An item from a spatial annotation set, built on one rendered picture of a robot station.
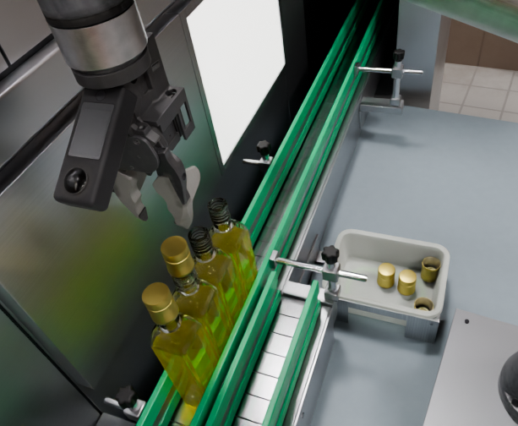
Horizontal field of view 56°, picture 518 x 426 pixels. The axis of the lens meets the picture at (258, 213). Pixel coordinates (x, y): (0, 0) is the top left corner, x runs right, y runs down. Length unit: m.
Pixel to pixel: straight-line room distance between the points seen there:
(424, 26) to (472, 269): 0.68
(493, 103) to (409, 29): 1.52
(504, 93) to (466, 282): 2.04
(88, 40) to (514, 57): 2.91
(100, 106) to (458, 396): 0.72
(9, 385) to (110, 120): 0.38
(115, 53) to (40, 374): 0.45
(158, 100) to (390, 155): 0.94
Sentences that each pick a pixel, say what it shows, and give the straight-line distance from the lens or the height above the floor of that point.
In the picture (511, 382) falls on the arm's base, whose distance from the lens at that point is 0.89.
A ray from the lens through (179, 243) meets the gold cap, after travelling 0.61.
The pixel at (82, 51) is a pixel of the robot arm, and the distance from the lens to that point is 0.44.
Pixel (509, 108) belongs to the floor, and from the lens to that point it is 2.92.
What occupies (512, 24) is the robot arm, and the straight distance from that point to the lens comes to 0.46.
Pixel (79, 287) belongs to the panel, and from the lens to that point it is 0.69.
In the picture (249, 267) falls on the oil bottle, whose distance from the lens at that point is 0.80.
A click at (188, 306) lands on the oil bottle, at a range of 0.68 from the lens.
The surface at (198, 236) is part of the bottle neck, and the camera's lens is 0.69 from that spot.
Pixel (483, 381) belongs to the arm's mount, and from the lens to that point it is 0.94.
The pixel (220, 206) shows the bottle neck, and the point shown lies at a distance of 0.73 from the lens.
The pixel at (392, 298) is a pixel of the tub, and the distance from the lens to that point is 1.03.
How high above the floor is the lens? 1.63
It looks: 45 degrees down
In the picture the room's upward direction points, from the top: 12 degrees counter-clockwise
